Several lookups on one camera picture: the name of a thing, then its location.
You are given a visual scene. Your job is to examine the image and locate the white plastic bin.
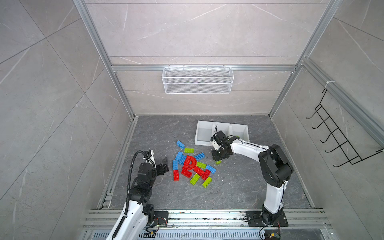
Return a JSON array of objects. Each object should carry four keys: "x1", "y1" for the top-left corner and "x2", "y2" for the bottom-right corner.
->
[
  {"x1": 195, "y1": 121, "x2": 216, "y2": 147},
  {"x1": 227, "y1": 124, "x2": 250, "y2": 143},
  {"x1": 211, "y1": 122, "x2": 233, "y2": 143}
]

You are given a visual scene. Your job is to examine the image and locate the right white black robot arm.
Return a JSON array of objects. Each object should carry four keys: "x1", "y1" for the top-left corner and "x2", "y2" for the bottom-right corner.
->
[{"x1": 211, "y1": 131, "x2": 294, "y2": 225}]

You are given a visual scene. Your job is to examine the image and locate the white left plastic bin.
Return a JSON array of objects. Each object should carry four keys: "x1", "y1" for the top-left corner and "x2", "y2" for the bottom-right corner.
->
[{"x1": 195, "y1": 121, "x2": 216, "y2": 147}]

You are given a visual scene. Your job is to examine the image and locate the white wire mesh basket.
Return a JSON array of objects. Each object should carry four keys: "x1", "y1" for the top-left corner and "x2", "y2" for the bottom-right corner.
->
[{"x1": 162, "y1": 67, "x2": 235, "y2": 95}]

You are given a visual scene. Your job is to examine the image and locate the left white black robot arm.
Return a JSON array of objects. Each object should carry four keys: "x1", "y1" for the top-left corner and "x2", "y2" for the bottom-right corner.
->
[{"x1": 107, "y1": 163, "x2": 168, "y2": 240}]

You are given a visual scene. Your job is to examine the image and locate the red lego brick small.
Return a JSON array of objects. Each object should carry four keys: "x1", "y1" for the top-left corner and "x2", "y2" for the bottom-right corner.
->
[{"x1": 181, "y1": 168, "x2": 193, "y2": 179}]

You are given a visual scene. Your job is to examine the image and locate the red lego brick upright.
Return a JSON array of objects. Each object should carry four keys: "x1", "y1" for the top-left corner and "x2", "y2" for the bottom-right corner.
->
[{"x1": 173, "y1": 170, "x2": 180, "y2": 182}]

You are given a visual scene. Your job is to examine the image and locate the blue lego brick pair left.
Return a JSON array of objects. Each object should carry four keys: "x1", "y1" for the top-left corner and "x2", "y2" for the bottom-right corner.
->
[{"x1": 175, "y1": 152, "x2": 183, "y2": 161}]

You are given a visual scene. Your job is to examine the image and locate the black wire hook rack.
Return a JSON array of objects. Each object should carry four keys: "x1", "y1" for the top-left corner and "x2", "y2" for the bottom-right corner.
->
[{"x1": 306, "y1": 89, "x2": 384, "y2": 168}]

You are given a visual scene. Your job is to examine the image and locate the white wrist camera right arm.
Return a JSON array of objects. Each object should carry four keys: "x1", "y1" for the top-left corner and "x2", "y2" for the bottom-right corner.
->
[{"x1": 212, "y1": 141, "x2": 219, "y2": 151}]

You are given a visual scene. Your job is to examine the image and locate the blue lego brick pair right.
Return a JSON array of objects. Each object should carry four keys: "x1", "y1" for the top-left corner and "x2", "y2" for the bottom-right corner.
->
[{"x1": 178, "y1": 155, "x2": 187, "y2": 165}]

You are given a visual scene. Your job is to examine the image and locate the red lego brick right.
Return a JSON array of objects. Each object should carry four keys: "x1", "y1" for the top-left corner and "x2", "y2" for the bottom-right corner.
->
[{"x1": 201, "y1": 170, "x2": 211, "y2": 181}]

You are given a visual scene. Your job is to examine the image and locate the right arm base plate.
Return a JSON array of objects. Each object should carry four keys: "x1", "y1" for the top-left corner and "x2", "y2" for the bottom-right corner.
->
[{"x1": 243, "y1": 210, "x2": 289, "y2": 227}]

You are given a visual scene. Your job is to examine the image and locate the white middle plastic bin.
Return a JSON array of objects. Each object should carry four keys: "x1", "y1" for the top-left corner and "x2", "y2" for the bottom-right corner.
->
[{"x1": 211, "y1": 122, "x2": 233, "y2": 143}]

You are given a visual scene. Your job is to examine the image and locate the black corrugated cable hose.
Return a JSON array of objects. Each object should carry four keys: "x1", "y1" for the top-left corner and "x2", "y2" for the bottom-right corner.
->
[{"x1": 123, "y1": 149, "x2": 149, "y2": 215}]

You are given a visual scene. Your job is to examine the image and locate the red lego brick center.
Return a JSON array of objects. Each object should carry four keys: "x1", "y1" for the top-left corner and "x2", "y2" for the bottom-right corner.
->
[{"x1": 193, "y1": 166, "x2": 205, "y2": 176}]

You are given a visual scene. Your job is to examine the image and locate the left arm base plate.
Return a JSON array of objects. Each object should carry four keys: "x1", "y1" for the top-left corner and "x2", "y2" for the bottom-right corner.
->
[{"x1": 147, "y1": 211, "x2": 169, "y2": 228}]

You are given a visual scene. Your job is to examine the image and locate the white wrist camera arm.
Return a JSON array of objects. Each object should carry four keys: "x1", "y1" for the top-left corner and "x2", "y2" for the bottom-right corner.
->
[
  {"x1": 212, "y1": 141, "x2": 219, "y2": 151},
  {"x1": 146, "y1": 150, "x2": 156, "y2": 168}
]

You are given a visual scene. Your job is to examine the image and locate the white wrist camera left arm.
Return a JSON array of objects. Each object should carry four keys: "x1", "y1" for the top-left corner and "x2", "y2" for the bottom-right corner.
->
[{"x1": 146, "y1": 150, "x2": 156, "y2": 168}]

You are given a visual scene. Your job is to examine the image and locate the blue lego brick pair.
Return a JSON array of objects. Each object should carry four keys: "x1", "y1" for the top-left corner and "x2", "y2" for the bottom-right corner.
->
[
  {"x1": 178, "y1": 155, "x2": 187, "y2": 165},
  {"x1": 175, "y1": 152, "x2": 183, "y2": 161}
]

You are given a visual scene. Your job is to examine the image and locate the white right plastic bin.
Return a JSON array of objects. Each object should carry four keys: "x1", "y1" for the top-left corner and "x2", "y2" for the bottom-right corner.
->
[{"x1": 227, "y1": 124, "x2": 250, "y2": 143}]

